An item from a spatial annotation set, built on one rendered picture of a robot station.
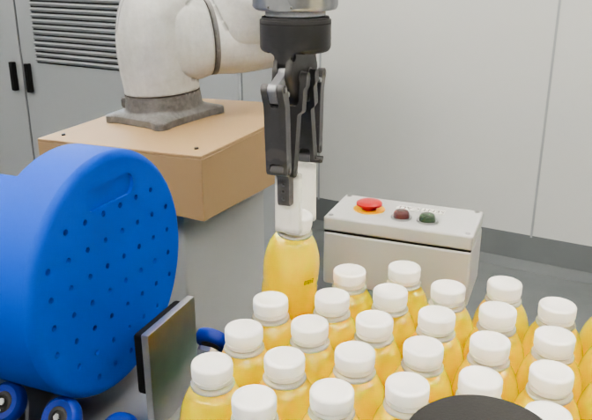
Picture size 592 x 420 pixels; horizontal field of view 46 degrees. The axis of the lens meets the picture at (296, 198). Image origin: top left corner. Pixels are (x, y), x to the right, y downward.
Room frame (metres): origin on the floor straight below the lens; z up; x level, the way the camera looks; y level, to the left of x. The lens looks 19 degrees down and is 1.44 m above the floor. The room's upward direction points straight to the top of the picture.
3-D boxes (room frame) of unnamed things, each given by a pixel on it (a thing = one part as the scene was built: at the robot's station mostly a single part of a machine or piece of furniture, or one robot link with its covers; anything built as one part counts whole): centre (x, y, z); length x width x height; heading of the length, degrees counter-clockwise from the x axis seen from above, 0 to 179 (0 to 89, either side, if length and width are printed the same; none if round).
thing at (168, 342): (0.70, 0.15, 0.99); 0.10 x 0.02 x 0.12; 158
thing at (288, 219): (0.72, 0.01, 1.18); 0.03 x 0.01 x 0.07; 68
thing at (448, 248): (0.89, -0.15, 1.05); 0.20 x 0.10 x 0.10; 68
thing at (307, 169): (0.77, -0.01, 1.18); 0.03 x 0.01 x 0.07; 68
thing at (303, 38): (0.75, 0.00, 1.33); 0.08 x 0.07 x 0.09; 158
